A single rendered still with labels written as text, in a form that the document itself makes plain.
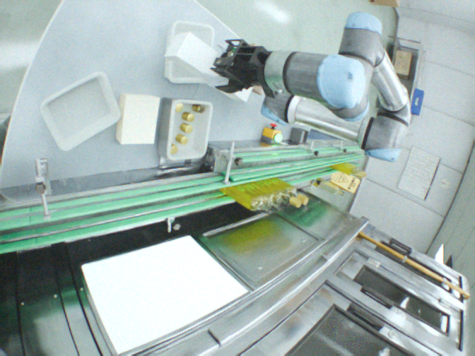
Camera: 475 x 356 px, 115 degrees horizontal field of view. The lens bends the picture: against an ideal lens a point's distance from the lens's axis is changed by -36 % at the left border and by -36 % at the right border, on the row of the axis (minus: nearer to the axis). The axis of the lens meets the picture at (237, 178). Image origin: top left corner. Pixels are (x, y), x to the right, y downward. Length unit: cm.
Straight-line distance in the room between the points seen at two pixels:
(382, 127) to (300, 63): 47
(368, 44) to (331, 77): 16
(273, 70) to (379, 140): 48
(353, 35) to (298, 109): 45
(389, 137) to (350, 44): 39
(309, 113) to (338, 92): 51
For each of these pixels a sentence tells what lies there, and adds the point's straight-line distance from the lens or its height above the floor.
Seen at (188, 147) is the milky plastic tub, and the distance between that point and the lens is 98.
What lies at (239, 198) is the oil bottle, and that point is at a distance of 93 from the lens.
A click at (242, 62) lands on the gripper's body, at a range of 45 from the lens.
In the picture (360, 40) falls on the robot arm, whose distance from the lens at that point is 47.
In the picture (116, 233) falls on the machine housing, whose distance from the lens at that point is 94.
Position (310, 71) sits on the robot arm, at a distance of 35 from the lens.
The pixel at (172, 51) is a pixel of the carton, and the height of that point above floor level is 108.
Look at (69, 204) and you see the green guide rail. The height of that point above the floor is 91.
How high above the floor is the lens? 156
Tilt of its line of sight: 40 degrees down
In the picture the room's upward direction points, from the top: 120 degrees clockwise
